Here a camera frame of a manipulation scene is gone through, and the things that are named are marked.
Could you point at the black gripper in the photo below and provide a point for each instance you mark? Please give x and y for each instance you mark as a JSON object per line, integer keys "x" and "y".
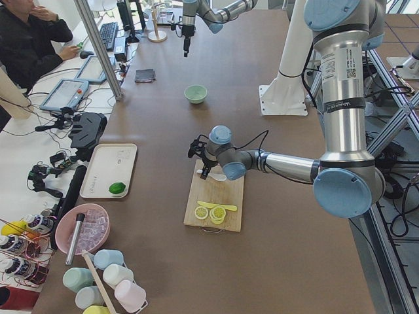
{"x": 187, "y": 29}
{"x": 208, "y": 161}

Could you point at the white ceramic spoon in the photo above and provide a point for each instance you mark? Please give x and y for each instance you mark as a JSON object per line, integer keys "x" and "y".
{"x": 215, "y": 176}

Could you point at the mint green bowl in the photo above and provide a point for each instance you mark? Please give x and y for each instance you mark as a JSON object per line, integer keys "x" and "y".
{"x": 195, "y": 94}

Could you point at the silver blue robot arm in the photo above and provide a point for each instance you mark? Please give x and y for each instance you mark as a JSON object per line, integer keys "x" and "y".
{"x": 213, "y": 19}
{"x": 345, "y": 179}

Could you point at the pink bowl of ice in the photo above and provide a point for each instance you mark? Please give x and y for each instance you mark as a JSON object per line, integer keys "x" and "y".
{"x": 95, "y": 228}

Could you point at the wooden mug tree stand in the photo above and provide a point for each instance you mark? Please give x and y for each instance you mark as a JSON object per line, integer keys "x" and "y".
{"x": 156, "y": 35}

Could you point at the bamboo cutting board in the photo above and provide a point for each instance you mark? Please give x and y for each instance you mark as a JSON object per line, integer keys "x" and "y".
{"x": 212, "y": 191}

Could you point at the left lemon slice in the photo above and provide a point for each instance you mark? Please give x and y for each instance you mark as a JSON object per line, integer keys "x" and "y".
{"x": 201, "y": 212}

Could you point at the yellow plastic knife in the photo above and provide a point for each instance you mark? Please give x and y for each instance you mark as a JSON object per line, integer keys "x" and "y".
{"x": 213, "y": 205}

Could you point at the grey folded cloth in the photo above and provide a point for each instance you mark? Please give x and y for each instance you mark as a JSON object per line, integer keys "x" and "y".
{"x": 145, "y": 75}

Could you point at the black keyboard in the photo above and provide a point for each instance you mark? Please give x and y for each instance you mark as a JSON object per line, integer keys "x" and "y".
{"x": 108, "y": 33}

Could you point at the green lime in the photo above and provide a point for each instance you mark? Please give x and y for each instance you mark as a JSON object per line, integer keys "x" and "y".
{"x": 117, "y": 188}

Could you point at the cream rabbit tray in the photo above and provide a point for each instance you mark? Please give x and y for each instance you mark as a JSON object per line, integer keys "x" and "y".
{"x": 109, "y": 163}

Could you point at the far blue teach pendant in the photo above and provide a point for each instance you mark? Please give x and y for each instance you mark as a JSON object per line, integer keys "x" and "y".
{"x": 91, "y": 71}

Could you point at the blue teach pendant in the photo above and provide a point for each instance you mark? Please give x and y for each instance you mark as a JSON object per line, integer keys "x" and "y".
{"x": 91, "y": 71}
{"x": 67, "y": 93}

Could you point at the black computer mouse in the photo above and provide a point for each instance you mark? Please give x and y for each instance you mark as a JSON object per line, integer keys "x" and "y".
{"x": 84, "y": 54}

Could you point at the near blue teach pendant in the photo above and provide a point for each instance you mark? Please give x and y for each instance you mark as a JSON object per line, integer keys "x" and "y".
{"x": 67, "y": 93}

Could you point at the steel muddler black tip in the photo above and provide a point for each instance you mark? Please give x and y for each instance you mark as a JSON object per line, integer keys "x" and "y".
{"x": 73, "y": 244}

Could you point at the white plastic cup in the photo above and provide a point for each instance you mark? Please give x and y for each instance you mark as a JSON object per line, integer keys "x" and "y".
{"x": 114, "y": 274}

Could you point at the black long bar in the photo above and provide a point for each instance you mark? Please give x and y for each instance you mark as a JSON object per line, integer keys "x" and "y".
{"x": 66, "y": 204}

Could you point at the pink plastic cup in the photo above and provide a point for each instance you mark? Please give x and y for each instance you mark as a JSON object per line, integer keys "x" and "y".
{"x": 129, "y": 294}

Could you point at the wooden stick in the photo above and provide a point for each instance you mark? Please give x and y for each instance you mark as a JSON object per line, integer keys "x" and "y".
{"x": 102, "y": 290}

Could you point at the white cup rack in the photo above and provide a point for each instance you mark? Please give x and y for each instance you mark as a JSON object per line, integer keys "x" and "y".
{"x": 139, "y": 302}

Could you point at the person in black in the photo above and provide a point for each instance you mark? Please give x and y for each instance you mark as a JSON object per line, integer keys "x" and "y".
{"x": 27, "y": 33}

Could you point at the green plastic cup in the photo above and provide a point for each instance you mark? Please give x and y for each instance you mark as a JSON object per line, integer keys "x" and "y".
{"x": 77, "y": 278}

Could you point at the pale blue plastic cup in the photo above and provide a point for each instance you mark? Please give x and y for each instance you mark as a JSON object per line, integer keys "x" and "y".
{"x": 88, "y": 296}

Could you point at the yellow plastic cup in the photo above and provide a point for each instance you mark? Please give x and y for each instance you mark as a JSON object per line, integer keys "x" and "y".
{"x": 96, "y": 309}

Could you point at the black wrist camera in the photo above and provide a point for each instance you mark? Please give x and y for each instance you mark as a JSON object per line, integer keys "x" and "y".
{"x": 175, "y": 26}
{"x": 197, "y": 147}

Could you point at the aluminium frame post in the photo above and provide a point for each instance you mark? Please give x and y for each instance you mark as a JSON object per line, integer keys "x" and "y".
{"x": 91, "y": 28}

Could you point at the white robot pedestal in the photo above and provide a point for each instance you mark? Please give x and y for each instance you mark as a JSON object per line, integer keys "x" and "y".
{"x": 285, "y": 95}

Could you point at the copper wire bottle rack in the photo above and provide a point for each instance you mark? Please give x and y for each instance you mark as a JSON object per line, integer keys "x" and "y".
{"x": 26, "y": 251}

